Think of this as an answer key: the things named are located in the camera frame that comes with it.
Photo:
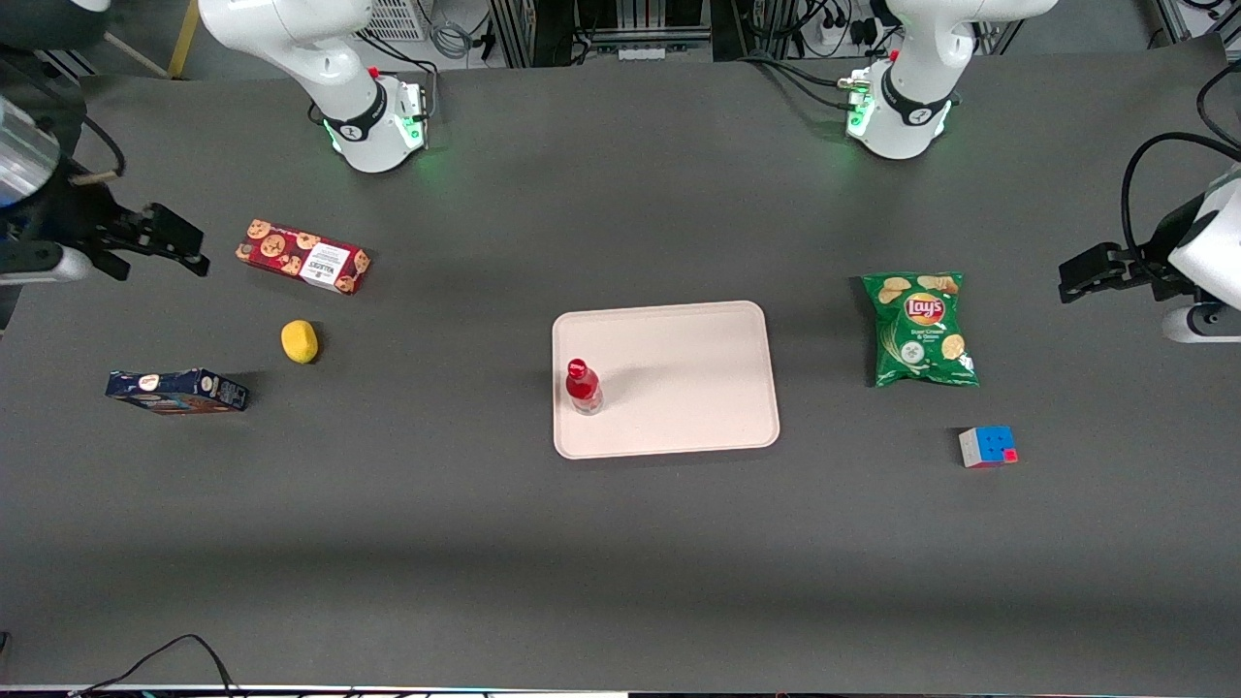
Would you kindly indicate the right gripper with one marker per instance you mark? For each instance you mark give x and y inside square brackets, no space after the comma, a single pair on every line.
[60,215]

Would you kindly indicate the yellow lemon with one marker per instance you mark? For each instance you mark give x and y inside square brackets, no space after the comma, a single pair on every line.
[300,341]

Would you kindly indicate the red coke bottle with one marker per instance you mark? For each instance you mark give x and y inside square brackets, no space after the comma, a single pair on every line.
[584,386]

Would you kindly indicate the blue rubiks cube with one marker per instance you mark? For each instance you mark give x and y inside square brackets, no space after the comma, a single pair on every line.
[987,446]

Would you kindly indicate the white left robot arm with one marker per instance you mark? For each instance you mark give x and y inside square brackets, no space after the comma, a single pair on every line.
[911,97]

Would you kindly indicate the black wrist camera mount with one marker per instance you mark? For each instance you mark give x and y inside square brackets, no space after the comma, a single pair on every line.
[58,213]
[1178,228]

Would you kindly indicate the black aluminium frame rack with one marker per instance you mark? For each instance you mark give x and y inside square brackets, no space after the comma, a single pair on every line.
[514,29]

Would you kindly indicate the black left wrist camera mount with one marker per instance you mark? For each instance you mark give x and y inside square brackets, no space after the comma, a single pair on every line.
[1178,228]

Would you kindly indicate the white power strip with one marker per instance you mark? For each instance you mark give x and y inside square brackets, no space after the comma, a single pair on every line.
[843,34]

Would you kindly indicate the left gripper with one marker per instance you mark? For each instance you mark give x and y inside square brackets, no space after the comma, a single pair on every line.
[1156,254]

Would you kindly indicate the white vented box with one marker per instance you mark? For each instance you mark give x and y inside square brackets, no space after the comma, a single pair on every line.
[397,17]

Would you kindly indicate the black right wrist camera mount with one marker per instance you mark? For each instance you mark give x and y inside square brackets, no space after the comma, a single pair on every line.
[58,213]

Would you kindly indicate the dark blue snack box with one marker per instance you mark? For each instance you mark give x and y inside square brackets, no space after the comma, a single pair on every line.
[175,391]

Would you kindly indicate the green Lays chips bag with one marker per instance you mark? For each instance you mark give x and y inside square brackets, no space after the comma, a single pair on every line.
[921,334]

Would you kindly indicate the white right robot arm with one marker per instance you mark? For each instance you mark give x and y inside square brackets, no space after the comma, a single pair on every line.
[330,68]

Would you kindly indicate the red cookie box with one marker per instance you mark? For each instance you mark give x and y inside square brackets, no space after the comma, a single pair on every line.
[301,255]

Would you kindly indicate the beige plastic tray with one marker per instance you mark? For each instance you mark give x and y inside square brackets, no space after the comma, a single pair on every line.
[679,380]

